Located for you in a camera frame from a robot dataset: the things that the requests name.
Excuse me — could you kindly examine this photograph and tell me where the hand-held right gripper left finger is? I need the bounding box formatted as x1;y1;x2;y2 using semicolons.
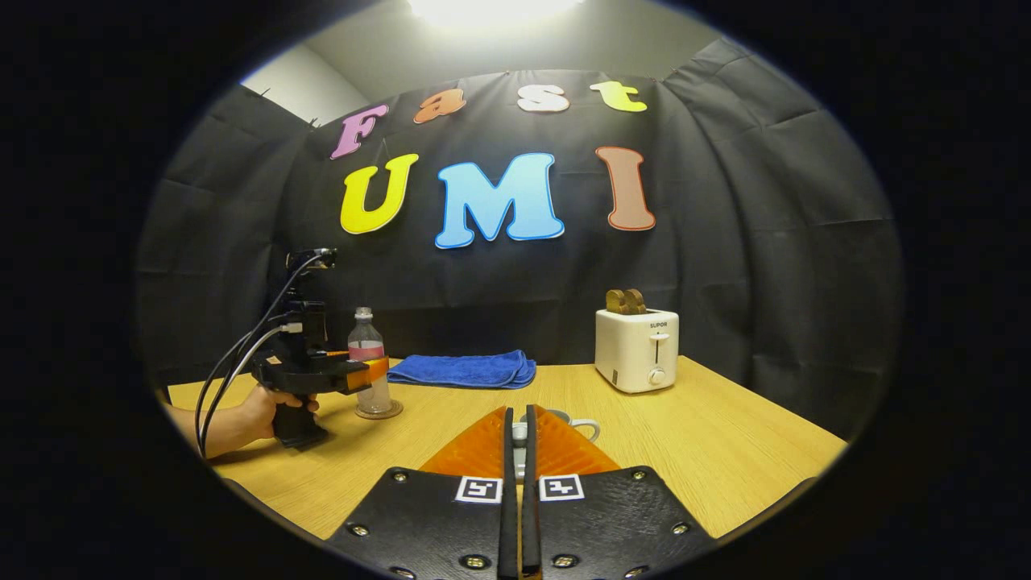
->
326;405;516;580

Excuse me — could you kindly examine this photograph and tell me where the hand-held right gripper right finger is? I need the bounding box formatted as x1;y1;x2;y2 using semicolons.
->
522;405;718;580

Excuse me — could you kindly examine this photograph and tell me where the clear water bottle pink label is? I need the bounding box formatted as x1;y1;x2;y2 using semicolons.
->
348;307;393;416

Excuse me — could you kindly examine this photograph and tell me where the white teacup blue pattern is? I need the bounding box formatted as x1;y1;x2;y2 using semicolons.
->
515;408;602;443

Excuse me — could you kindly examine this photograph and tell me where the blue folded towel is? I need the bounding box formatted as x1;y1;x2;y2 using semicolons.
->
387;350;537;391

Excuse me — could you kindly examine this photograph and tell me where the white toaster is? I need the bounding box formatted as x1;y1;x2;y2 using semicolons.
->
594;309;680;394

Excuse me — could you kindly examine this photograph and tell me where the black backdrop cloth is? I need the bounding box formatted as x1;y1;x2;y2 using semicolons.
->
135;40;903;440

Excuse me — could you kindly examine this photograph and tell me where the ceiling light panel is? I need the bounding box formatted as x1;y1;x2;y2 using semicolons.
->
407;0;585;30

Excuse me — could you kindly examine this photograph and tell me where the black cable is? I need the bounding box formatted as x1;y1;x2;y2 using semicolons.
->
196;256;317;457

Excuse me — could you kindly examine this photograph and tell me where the white cable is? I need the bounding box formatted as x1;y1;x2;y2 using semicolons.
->
205;322;303;454

